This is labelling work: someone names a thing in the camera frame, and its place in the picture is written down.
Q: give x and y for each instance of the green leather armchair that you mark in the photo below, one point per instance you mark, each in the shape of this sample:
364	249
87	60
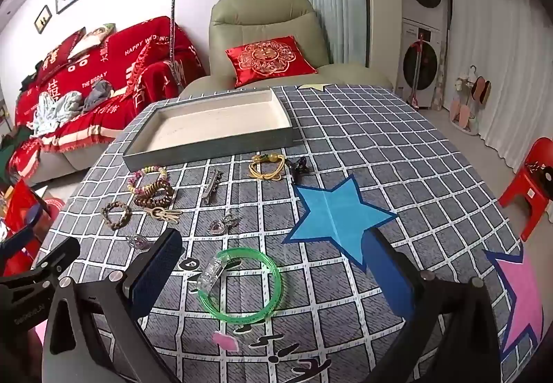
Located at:
259	15

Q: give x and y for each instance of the photo print pillow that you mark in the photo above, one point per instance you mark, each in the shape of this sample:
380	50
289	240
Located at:
93	39

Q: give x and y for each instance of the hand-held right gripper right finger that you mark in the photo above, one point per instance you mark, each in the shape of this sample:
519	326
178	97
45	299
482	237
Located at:
389	277

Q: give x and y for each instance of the white washing machine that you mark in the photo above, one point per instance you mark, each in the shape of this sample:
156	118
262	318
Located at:
419	63

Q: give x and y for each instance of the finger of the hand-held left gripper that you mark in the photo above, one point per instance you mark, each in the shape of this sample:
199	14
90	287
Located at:
56	257
32	216

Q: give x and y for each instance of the red plastic stool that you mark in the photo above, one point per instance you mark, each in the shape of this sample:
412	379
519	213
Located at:
529	188

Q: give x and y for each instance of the grey sofa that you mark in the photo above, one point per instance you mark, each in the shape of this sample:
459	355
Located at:
65	167

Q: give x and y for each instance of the gold hairpin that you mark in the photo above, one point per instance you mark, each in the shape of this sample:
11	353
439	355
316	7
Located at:
166	214

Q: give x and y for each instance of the red mop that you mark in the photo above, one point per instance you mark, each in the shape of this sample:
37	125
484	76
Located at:
417	76

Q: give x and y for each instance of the grey checked tablecloth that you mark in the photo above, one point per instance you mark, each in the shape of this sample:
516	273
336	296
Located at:
389	141

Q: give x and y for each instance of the silver heart pendant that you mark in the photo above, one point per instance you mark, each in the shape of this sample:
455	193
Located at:
218	226

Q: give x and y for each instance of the red square pillow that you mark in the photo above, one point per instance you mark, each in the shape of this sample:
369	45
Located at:
58	54

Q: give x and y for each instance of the red blanket sofa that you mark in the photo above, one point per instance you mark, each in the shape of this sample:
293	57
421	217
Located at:
121	59

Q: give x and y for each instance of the light blue clothing pile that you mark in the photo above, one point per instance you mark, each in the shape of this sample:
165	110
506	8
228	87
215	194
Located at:
56	113

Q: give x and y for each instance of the grey jewelry tray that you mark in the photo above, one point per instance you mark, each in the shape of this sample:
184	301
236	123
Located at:
216	119

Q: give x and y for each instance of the red tasselled pillow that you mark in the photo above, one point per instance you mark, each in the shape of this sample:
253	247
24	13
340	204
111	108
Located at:
144	67

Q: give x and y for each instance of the green plastic bangle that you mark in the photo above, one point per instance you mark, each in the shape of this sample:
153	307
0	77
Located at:
270	279

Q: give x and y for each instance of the red embroidered cushion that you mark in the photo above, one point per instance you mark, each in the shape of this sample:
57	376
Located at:
268	59

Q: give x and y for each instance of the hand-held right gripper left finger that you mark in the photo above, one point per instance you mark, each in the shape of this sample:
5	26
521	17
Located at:
157	270

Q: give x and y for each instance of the black claw hair clip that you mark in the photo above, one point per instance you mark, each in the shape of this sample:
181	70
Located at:
299	169

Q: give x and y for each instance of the small black picture frame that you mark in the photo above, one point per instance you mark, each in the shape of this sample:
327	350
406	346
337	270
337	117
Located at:
42	19

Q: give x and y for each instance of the grey garment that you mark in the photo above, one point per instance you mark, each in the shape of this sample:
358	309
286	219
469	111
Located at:
98	94

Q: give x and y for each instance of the silver hair clip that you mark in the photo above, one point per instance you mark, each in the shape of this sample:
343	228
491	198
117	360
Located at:
211	188

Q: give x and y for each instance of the slipper rack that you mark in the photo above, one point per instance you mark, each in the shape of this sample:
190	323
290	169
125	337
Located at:
468	106

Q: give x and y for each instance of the black gooseneck phone stand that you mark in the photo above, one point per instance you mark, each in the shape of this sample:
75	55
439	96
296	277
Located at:
173	20

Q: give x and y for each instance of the red gift box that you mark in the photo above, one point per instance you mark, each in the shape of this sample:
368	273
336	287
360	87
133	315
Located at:
17	201

